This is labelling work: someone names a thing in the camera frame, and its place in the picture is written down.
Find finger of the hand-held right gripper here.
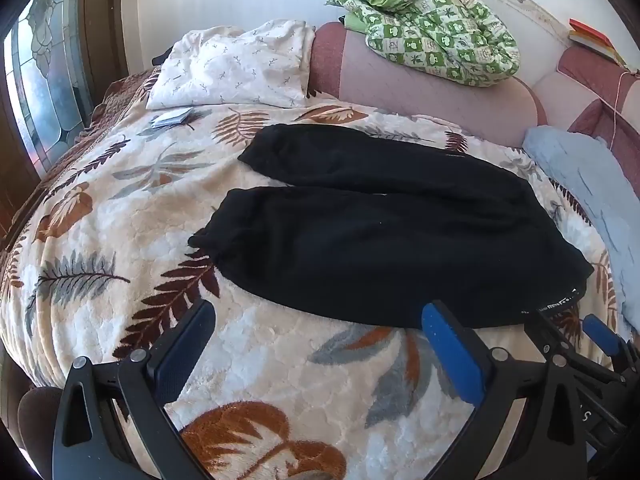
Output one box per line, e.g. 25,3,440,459
581,313,632,370
522,309,570,359

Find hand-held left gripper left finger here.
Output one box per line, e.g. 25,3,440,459
52,299,217,480

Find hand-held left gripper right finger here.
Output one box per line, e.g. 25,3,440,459
421,300,588,480

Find black pants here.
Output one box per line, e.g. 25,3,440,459
187,122,596,331

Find leaf print fleece blanket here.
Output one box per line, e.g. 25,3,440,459
0,67,636,480

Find light blue cloth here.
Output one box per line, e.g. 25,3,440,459
522,125,640,333

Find dark brown cushion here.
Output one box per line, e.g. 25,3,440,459
17,385,66,466

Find pink padded headboard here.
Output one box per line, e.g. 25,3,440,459
306,21,640,171

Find white twig print pillow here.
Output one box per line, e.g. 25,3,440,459
146,19,317,111

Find yellow edged book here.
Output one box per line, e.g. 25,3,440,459
567,30,628,68

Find stained glass window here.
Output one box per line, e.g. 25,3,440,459
5,0,96,171

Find red cover book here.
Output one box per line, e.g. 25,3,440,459
569,18,613,43

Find green checkered quilt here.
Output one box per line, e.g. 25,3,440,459
325,0,522,88

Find thin white cable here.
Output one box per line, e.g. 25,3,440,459
607,67,640,151

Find brown wooden window frame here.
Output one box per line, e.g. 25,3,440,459
0,0,132,241

